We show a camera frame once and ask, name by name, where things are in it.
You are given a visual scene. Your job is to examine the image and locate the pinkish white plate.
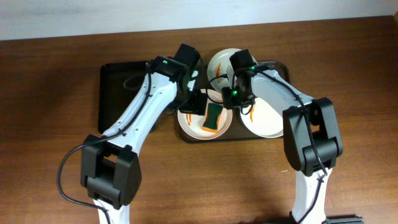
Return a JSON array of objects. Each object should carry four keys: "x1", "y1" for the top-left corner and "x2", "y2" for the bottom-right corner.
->
[{"x1": 177, "y1": 98, "x2": 233, "y2": 141}]

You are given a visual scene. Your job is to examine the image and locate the green and orange sponge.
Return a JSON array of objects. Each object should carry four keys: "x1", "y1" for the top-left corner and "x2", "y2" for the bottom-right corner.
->
[{"x1": 201, "y1": 103, "x2": 223, "y2": 133}]

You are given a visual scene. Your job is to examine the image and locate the white plate with stain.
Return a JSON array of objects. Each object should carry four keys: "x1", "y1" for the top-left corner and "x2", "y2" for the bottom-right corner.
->
[{"x1": 207, "y1": 48, "x2": 239, "y2": 93}]

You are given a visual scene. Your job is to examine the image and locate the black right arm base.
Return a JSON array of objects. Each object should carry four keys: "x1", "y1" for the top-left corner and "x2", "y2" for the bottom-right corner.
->
[{"x1": 301, "y1": 211, "x2": 364, "y2": 224}]

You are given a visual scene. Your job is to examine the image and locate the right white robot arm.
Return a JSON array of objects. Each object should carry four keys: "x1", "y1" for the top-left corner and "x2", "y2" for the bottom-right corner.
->
[{"x1": 222, "y1": 49, "x2": 343, "y2": 223}]

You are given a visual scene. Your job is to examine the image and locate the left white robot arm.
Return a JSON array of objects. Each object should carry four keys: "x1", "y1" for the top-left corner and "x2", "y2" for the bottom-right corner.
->
[{"x1": 81, "y1": 44, "x2": 207, "y2": 223}]

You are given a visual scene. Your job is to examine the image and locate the large brown tray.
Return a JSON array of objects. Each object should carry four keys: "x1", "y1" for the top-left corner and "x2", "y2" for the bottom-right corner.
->
[{"x1": 174, "y1": 60, "x2": 292, "y2": 143}]

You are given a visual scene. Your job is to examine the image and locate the small black tray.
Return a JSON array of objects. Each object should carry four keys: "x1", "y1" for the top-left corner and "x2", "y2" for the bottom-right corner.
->
[{"x1": 98, "y1": 61, "x2": 146, "y2": 134}]

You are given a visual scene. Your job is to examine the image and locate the white plate right side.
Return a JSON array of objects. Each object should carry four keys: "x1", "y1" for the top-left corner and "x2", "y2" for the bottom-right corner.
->
[{"x1": 239, "y1": 98, "x2": 283, "y2": 138}]

